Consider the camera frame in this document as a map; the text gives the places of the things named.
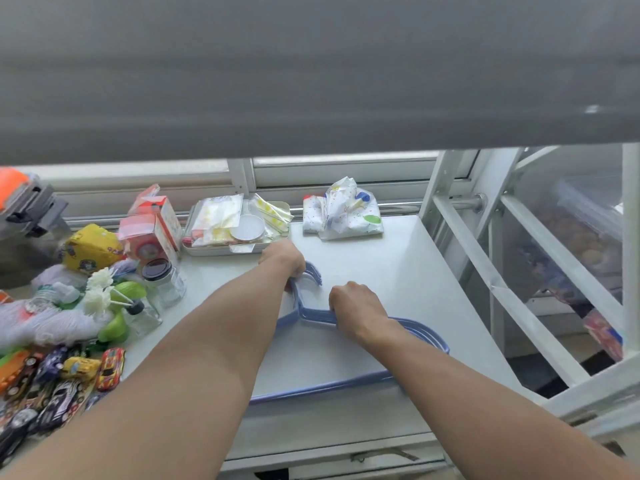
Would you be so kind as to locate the glass diffuser bottle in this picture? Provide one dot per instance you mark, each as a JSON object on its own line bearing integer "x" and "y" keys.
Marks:
{"x": 142, "y": 319}

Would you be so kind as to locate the person's left forearm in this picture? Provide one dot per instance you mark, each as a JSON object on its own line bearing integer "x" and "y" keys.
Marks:
{"x": 165, "y": 374}

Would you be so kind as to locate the white flower reed sticks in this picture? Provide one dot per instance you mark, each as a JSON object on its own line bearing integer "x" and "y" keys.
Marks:
{"x": 100, "y": 289}

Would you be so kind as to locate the small folded dotted cloth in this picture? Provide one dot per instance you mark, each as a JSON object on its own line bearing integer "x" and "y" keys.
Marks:
{"x": 312, "y": 214}

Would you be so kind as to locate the white window frame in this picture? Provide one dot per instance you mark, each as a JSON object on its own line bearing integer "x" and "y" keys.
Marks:
{"x": 350, "y": 177}

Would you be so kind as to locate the yellow printed packet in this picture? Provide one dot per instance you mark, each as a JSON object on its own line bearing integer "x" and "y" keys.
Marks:
{"x": 92, "y": 247}

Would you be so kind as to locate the metal drawer latch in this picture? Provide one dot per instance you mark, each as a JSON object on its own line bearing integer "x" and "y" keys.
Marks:
{"x": 382, "y": 454}

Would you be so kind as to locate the yellow dotted white packet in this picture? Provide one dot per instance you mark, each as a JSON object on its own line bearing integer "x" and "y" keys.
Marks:
{"x": 272, "y": 210}

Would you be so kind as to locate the glass jar black lid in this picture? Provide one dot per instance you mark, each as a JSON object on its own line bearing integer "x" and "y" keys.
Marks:
{"x": 162, "y": 282}

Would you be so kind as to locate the orange grey tool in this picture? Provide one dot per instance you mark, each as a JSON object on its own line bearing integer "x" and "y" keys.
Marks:
{"x": 22, "y": 199}

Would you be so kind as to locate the person's right forearm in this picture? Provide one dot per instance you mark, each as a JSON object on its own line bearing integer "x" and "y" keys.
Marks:
{"x": 480, "y": 409}

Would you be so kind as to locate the person's right hand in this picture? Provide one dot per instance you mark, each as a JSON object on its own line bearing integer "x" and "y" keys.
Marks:
{"x": 357, "y": 309}

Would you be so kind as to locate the tall red white box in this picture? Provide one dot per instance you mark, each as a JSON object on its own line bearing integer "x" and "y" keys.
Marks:
{"x": 162, "y": 212}

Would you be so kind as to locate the red white box round window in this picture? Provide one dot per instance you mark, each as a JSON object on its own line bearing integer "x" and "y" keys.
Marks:
{"x": 145, "y": 244}

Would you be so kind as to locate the bundle of blue clothes hangers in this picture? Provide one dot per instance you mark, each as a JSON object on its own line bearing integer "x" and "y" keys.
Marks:
{"x": 310, "y": 314}

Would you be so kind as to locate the white printed cloth bag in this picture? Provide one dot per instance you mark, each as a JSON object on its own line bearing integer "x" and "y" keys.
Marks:
{"x": 352, "y": 212}

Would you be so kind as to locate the white round lid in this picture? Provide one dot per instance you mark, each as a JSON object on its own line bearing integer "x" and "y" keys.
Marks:
{"x": 248, "y": 227}

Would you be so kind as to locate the clear plastic storage box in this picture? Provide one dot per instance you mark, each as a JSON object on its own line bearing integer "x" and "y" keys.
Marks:
{"x": 575, "y": 229}

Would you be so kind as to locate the green plastic toy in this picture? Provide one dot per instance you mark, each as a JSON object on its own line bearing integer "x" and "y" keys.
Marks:
{"x": 127, "y": 290}

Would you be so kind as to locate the person's left fingers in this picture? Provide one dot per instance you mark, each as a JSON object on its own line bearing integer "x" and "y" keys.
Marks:
{"x": 301, "y": 268}

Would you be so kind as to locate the clear plastic bottle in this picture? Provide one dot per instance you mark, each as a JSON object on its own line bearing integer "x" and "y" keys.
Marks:
{"x": 50, "y": 294}

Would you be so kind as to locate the grey roller blind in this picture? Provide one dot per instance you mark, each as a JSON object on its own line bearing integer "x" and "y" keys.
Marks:
{"x": 320, "y": 74}

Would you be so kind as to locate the person's left hand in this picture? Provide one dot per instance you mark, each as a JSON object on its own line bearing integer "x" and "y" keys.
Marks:
{"x": 282, "y": 257}

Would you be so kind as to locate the pile of toy cars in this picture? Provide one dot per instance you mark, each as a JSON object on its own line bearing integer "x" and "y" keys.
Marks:
{"x": 55, "y": 389}

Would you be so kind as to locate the chrome metal rail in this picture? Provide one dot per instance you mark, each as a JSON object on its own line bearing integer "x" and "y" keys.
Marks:
{"x": 450, "y": 204}

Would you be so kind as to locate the person's right fingers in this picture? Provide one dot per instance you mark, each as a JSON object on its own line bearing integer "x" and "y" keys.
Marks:
{"x": 334, "y": 307}

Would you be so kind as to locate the white rectangular tray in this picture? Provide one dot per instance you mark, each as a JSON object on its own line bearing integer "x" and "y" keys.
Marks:
{"x": 200, "y": 249}

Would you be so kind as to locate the white metal frame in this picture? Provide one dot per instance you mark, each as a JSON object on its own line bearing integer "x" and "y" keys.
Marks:
{"x": 530, "y": 314}

